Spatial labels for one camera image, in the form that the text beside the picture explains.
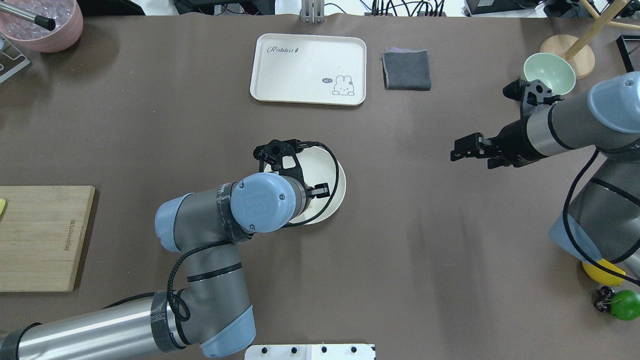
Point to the aluminium camera post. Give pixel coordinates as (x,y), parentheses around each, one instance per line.
(312,11)

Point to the lower yellow lemon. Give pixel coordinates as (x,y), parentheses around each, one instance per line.
(603,277)

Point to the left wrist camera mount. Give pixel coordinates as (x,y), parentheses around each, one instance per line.
(273,153)

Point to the black tray frame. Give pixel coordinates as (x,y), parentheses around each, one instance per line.
(629,50)

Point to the green lime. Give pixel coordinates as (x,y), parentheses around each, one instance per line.
(625,305)

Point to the grey folded cloth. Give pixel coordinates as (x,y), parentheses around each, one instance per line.
(406,70)

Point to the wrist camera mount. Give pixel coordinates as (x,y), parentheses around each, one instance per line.
(273,153)
(531,96)

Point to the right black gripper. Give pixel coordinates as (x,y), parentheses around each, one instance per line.
(512,136)

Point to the cream round plate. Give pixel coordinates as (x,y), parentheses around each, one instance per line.
(322,165)

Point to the cream rabbit tray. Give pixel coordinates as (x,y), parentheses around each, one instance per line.
(309,69)

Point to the metal black-tipped utensil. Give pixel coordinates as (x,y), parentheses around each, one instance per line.
(20,13)

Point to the white wire cup rack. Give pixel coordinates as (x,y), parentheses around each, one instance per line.
(12,60)

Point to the dark cherry decoration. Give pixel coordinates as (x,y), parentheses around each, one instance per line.
(604,296)

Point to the pink ice bowl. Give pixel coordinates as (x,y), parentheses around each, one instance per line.
(66,14)

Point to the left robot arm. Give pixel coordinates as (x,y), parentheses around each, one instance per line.
(206,301)

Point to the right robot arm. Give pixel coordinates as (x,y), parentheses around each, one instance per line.
(599,220)

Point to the mint green bowl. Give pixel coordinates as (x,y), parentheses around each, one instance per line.
(556,73)

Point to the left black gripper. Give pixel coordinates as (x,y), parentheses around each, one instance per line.
(320,190)

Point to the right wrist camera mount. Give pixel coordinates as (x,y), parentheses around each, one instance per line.
(531,96)

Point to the wooden cutting board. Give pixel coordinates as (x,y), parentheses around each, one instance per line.
(42,232)

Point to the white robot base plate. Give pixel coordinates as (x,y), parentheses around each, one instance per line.
(318,351)

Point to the wooden cup stand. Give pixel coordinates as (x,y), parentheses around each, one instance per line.
(576,50)

